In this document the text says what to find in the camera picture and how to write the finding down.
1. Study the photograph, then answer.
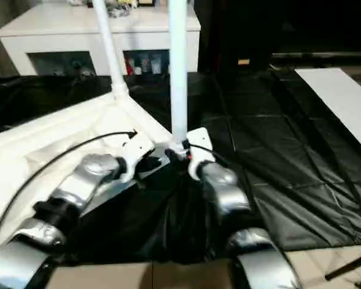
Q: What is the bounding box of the black mat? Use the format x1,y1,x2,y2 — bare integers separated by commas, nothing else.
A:
0,69,361,266

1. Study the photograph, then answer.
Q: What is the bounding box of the white plastic table top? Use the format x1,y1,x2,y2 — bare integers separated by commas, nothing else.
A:
0,89,182,245

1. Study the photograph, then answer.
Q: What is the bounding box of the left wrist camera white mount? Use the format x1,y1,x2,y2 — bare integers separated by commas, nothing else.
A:
116,131,156,185

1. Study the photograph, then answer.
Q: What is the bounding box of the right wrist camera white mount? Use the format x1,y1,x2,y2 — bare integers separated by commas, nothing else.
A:
184,126,217,181

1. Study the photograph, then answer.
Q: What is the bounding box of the white cabinet with glass doors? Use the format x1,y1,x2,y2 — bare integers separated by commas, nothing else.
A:
0,4,202,77

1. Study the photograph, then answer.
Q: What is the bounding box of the white side table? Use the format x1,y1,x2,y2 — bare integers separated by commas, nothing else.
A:
293,67,361,152

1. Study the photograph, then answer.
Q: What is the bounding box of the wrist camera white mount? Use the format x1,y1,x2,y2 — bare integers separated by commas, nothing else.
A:
116,131,156,185
184,126,217,181

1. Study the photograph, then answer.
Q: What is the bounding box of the black tripod leg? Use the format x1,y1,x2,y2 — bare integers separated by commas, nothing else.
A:
324,253,361,281

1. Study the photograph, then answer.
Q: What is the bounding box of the white plastic table leg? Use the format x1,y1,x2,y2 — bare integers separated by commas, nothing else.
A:
167,0,191,152
91,0,131,102

